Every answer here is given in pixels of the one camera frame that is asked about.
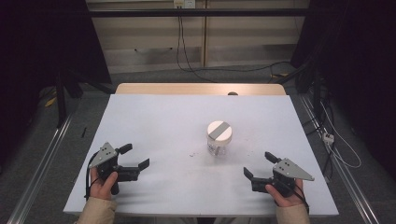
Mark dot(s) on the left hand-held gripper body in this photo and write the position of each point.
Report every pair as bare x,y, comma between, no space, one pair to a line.
104,157

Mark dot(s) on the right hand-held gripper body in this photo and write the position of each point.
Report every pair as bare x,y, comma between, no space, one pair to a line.
288,169

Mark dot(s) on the clear plastic jar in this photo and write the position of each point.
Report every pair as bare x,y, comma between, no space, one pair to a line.
217,148

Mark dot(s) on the white lid with grey flap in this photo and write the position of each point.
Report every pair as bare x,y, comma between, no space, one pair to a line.
219,131

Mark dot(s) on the person's right hand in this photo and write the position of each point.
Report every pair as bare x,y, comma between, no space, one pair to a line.
285,199

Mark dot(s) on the person's left hand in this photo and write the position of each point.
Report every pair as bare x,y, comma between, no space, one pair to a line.
104,188

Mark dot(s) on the white table cover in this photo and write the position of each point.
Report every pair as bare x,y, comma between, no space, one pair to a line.
162,124

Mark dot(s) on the black metal stand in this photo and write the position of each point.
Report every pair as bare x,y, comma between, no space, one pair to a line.
60,99

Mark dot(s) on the wooden table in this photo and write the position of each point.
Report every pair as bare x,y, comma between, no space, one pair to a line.
186,88

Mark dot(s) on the black curtain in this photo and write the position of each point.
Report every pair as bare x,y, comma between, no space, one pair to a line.
37,40
358,62

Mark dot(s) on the black horizontal bar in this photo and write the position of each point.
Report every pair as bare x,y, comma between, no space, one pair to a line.
202,12

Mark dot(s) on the aluminium floor rail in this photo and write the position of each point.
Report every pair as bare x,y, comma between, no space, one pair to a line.
342,174
40,171

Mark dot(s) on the white wall outlet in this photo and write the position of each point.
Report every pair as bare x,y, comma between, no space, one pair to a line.
184,3

